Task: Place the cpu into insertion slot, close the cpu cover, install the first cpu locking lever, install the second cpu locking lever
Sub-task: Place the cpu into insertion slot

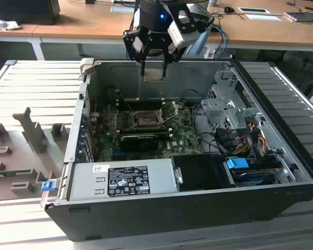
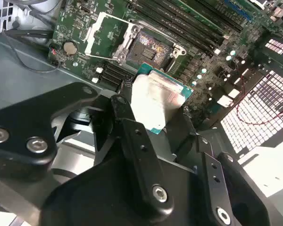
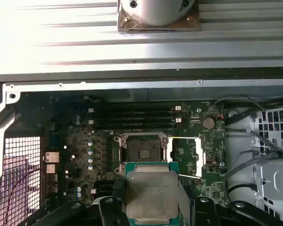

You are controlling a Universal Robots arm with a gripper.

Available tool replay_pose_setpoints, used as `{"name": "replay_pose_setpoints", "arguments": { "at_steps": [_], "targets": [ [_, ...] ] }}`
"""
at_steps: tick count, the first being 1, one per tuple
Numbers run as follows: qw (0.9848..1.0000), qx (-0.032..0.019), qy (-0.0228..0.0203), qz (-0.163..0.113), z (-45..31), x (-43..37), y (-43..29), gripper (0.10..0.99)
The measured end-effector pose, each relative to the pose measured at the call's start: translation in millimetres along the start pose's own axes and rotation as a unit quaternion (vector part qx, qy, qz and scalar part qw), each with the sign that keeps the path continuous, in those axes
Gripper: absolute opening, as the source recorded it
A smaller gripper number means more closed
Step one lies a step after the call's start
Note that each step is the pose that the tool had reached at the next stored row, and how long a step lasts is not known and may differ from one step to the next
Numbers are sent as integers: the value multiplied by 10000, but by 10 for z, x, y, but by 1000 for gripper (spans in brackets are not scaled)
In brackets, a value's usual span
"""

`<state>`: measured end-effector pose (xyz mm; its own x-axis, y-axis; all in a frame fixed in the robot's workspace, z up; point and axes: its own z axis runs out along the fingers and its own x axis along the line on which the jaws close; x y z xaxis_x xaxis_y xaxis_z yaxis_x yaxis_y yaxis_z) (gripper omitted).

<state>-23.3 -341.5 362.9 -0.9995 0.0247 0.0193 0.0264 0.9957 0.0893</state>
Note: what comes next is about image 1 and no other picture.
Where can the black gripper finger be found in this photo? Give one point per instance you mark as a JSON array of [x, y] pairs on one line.
[[176, 57], [131, 44]]

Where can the silver-topped CPU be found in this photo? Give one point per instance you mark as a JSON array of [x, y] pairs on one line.
[[154, 75]]

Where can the wooden office desk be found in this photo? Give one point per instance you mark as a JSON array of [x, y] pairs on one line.
[[88, 23]]

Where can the round coin cell battery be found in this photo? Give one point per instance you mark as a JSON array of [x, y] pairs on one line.
[[182, 104]]

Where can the beige plastic case latch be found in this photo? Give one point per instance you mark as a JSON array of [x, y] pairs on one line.
[[86, 65]]

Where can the silver metal drive cage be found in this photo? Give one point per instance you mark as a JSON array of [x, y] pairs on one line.
[[219, 109]]

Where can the black computer mouse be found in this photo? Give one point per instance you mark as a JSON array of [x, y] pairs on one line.
[[228, 10]]

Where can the green motherboard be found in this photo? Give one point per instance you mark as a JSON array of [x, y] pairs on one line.
[[182, 130]]

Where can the black graphics card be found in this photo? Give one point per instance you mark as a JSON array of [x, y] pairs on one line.
[[138, 143]]

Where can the black box on desk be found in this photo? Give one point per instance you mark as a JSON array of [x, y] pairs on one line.
[[23, 10]]

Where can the blue disk carrier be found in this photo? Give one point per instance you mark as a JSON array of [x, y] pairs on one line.
[[236, 164]]

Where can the crumpled white paper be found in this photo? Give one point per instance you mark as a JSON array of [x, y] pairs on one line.
[[5, 24]]

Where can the grey tablet device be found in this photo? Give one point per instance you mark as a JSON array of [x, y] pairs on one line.
[[302, 17]]

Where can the hard disk drive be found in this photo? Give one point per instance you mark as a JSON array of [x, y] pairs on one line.
[[250, 177]]

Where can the grey power supply unit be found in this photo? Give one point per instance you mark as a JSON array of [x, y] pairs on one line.
[[88, 182]]

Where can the grey parts rack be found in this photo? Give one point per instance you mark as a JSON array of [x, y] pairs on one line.
[[21, 156]]

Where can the black PC case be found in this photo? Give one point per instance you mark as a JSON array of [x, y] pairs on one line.
[[172, 216]]

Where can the blue plastic latch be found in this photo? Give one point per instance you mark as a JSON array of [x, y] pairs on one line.
[[47, 186]]

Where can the green RAM stick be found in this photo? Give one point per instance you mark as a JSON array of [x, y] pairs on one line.
[[5, 174]]

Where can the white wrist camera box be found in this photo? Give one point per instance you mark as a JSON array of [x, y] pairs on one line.
[[176, 34]]

